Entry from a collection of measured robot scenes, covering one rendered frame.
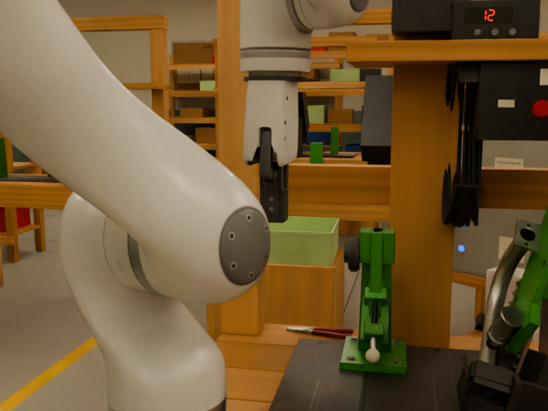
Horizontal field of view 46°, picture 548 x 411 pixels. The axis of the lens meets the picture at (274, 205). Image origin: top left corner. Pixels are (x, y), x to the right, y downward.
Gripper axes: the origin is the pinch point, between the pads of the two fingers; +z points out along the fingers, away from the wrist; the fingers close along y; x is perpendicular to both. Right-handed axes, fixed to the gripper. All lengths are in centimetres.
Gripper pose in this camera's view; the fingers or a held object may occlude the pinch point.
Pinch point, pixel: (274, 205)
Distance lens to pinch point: 80.0
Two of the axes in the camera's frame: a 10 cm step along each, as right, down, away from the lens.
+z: -0.1, 9.9, 1.6
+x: 9.8, 0.4, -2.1
